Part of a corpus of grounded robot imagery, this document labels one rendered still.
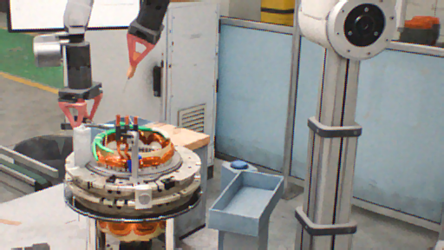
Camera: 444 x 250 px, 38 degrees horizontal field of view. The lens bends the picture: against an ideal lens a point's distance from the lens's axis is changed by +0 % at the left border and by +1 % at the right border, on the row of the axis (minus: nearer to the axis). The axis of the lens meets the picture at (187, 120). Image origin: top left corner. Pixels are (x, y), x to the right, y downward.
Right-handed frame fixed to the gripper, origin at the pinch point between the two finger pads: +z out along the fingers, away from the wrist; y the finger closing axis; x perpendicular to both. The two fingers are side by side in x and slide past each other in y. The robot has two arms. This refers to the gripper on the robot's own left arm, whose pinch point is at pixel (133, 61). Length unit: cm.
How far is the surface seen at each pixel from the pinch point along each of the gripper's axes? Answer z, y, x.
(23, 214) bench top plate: 68, -26, -18
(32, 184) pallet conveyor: 77, -57, -25
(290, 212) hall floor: 123, -207, 97
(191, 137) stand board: 23.9, -27.3, 19.4
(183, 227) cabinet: 47, -20, 27
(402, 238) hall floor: 100, -185, 153
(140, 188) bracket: 20.0, 17.1, 12.6
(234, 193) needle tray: 20.5, 1.0, 33.3
